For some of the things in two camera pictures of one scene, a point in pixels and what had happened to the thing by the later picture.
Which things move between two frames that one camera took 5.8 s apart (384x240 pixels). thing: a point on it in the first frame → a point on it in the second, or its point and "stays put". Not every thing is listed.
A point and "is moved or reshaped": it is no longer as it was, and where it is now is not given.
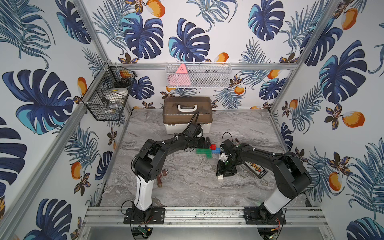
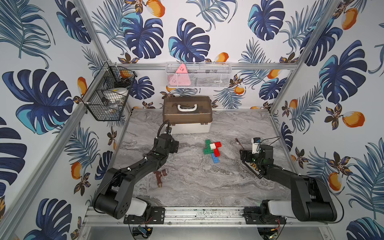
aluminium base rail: [204, 216] stays put
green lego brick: [203, 151] is moved or reshaped
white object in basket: [117, 95] stays put
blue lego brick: [217, 151] → [215, 159]
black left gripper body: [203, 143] → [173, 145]
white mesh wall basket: [198, 74] stays put
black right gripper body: [226, 167] → [250, 157]
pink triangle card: [181, 77] stays put
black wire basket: [106, 97] stays put
